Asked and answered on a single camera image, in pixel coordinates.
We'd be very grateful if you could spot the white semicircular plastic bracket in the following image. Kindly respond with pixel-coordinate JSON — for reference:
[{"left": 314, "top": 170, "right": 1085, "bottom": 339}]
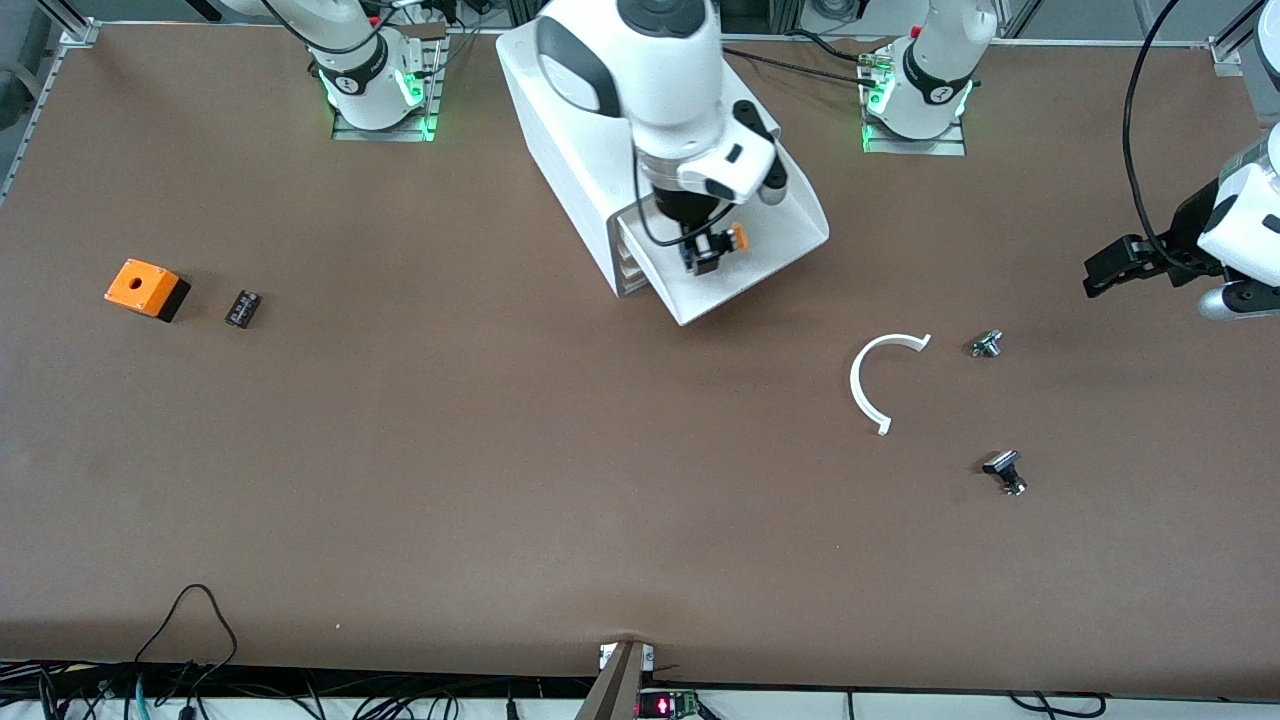
[{"left": 849, "top": 332, "right": 933, "bottom": 438}]

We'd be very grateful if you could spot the tangled black cables bundle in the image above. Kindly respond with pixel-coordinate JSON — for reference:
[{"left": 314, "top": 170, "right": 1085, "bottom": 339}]
[{"left": 0, "top": 660, "right": 601, "bottom": 720}]

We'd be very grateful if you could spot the aluminium frame profile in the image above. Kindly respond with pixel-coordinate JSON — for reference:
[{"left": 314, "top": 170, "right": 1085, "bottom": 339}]
[
  {"left": 0, "top": 0, "right": 102, "bottom": 206},
  {"left": 1205, "top": 0, "right": 1280, "bottom": 77}
]

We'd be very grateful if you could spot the orange box with black base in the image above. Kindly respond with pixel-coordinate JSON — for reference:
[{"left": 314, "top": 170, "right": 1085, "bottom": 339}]
[{"left": 103, "top": 258, "right": 192, "bottom": 324}]

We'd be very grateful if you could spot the looped thin black cable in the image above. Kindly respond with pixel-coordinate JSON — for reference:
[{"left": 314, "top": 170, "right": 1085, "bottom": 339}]
[{"left": 130, "top": 584, "right": 240, "bottom": 693}]

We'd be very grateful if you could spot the device with red light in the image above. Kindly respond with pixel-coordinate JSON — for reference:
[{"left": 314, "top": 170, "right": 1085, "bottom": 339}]
[{"left": 637, "top": 688, "right": 701, "bottom": 720}]

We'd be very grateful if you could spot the orange capped push button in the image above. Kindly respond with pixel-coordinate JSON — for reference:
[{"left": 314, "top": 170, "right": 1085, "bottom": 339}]
[{"left": 682, "top": 221, "right": 752, "bottom": 278}]

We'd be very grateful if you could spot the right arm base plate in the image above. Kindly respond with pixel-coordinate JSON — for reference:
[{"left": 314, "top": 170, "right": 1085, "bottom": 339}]
[{"left": 332, "top": 22, "right": 448, "bottom": 143}]

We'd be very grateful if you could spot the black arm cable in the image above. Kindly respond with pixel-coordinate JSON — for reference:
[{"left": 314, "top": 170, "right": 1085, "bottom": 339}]
[
  {"left": 1122, "top": 0, "right": 1186, "bottom": 251},
  {"left": 630, "top": 130, "right": 703, "bottom": 251}
]

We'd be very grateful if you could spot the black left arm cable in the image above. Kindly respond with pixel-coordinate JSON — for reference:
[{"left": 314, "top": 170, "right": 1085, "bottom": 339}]
[{"left": 1122, "top": 0, "right": 1186, "bottom": 251}]

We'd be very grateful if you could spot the brown camera mount post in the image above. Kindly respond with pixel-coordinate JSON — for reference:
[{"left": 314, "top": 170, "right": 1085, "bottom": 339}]
[{"left": 573, "top": 640, "right": 646, "bottom": 720}]

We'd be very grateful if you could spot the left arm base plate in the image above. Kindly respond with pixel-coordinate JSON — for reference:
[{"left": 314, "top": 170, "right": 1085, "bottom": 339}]
[{"left": 861, "top": 40, "right": 969, "bottom": 157}]

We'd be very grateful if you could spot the grey background object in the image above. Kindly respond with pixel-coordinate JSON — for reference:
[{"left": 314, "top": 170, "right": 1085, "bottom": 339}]
[{"left": 0, "top": 0, "right": 53, "bottom": 131}]

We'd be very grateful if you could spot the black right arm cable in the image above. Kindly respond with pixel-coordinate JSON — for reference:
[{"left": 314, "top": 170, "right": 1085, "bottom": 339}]
[{"left": 630, "top": 130, "right": 703, "bottom": 251}]

